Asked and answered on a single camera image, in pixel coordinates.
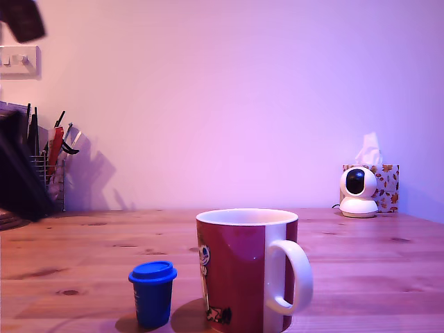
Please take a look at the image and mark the blue coffee capsule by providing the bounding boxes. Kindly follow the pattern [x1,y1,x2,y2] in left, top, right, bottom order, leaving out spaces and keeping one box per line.
[128,260,178,330]

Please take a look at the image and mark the clear plastic bag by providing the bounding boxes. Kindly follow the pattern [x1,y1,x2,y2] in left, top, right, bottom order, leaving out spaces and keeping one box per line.
[48,169,66,205]

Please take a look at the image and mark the silver metal tongs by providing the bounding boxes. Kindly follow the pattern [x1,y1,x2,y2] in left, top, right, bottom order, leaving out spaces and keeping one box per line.
[65,121,84,148]

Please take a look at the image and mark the red cartoon print mug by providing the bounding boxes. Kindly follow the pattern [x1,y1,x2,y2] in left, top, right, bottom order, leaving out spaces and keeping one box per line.
[195,207,315,333]

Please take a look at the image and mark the white tissue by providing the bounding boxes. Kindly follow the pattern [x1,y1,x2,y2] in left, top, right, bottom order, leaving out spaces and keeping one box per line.
[354,131,384,166]

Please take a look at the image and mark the leaf print tissue box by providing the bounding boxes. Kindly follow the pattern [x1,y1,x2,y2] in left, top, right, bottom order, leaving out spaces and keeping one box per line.
[342,163,400,214]

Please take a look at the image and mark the wire utensil rack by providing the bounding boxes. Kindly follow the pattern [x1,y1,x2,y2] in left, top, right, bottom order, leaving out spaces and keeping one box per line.
[29,155,67,213]

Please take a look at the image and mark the black spatula handle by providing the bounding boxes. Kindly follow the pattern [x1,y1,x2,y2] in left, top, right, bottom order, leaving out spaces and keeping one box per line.
[31,106,41,157]

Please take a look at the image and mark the white light switch plate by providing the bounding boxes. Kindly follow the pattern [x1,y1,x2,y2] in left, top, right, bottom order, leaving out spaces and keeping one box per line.
[0,44,42,80]

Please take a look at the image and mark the small white round camera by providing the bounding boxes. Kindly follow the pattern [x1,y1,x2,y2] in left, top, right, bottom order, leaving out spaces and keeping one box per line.
[339,165,379,219]

